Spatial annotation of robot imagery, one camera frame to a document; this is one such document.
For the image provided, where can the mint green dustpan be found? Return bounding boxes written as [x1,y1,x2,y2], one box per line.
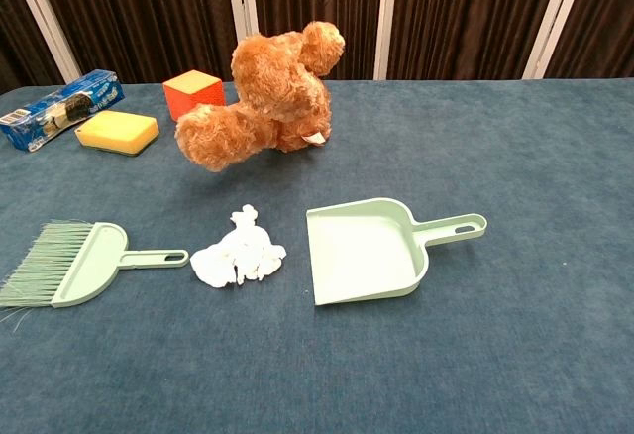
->
[305,197,489,307]

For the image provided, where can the white paper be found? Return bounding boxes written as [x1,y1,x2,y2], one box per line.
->
[189,203,288,288]

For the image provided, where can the mint green hand broom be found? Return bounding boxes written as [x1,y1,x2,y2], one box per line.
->
[0,219,191,324]

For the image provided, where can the brown teddy bear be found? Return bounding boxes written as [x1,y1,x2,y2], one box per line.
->
[174,20,347,173]

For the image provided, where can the orange yellow cube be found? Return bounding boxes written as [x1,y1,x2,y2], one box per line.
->
[162,69,225,122]

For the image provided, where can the blue felt table cover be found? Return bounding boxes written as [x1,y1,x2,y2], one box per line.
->
[0,76,634,434]

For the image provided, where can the yellow sponge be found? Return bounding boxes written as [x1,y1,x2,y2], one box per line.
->
[73,109,160,158]

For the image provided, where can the blue cookie package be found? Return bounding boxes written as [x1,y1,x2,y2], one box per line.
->
[0,68,126,154]

